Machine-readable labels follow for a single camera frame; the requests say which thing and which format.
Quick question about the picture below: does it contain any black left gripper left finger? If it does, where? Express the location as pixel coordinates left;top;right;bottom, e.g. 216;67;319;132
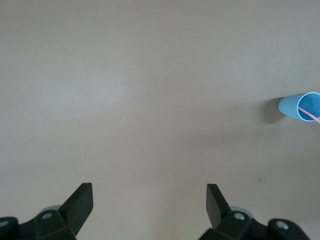
0;182;94;240

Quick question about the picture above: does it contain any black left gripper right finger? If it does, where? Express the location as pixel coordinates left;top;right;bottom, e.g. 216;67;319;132
199;183;311;240

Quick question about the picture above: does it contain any blue cup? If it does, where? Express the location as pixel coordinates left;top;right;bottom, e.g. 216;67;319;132
277;91;320;123

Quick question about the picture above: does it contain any pink chopstick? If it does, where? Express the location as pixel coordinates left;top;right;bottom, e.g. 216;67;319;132
297;107;320;125

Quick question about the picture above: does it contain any brown table cover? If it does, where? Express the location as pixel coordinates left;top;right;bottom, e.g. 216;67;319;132
0;0;320;240

